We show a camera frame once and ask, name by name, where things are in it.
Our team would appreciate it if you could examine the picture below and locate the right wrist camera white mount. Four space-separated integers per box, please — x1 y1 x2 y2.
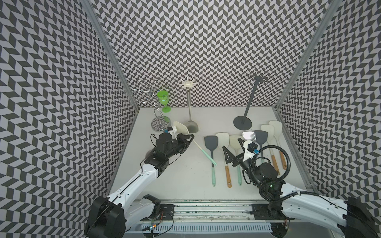
243 140 260 162

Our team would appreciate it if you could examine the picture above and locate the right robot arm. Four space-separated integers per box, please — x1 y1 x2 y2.
222 139 379 238

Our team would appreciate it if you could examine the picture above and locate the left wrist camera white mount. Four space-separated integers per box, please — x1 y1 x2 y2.
164 127 178 139

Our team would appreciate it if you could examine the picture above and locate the white spatula mint handle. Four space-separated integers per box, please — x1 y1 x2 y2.
229 135 242 186

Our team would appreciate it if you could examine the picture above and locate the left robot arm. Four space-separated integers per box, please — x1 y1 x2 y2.
84 133 194 238

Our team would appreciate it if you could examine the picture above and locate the metal base rail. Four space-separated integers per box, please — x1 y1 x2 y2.
133 199 289 220

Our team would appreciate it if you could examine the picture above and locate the chrome wire glass rack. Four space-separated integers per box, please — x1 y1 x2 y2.
133 77 171 132

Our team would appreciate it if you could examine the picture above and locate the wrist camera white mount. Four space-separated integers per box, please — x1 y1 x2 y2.
164 127 178 139
243 140 260 162

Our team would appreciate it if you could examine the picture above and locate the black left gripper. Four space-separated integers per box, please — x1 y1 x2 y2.
165 133 194 158

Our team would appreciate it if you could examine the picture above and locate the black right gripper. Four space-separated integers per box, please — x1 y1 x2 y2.
222 138 261 186

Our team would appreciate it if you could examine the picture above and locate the grey turner mint handle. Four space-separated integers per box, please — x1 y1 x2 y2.
204 136 218 186

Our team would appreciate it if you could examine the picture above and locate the white spatula wooden handle rack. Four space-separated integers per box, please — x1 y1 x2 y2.
216 132 232 188

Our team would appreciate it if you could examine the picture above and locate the green plastic goblet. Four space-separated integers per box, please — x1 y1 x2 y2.
157 90 171 113

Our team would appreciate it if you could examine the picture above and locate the dark grey utensil rack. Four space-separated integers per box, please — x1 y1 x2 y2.
233 74 266 131

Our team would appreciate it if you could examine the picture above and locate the grey spatula mint handle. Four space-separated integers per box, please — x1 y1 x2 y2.
254 130 268 148

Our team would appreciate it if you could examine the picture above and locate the cream utensil rack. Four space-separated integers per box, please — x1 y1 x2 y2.
181 78 199 134

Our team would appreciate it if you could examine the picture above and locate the steel spoon brown handle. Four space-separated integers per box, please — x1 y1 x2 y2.
242 131 257 142

